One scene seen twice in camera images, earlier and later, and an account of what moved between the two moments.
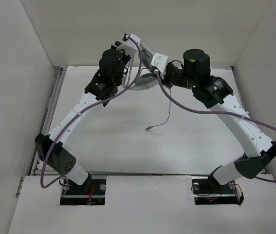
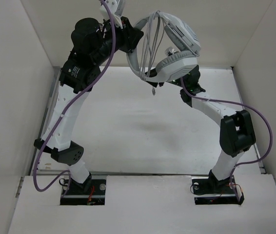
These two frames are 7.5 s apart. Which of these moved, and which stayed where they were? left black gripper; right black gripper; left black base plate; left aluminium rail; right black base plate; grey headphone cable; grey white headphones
Moved: right black gripper; grey white headphones; left black gripper; grey headphone cable
Stayed: right black base plate; left black base plate; left aluminium rail
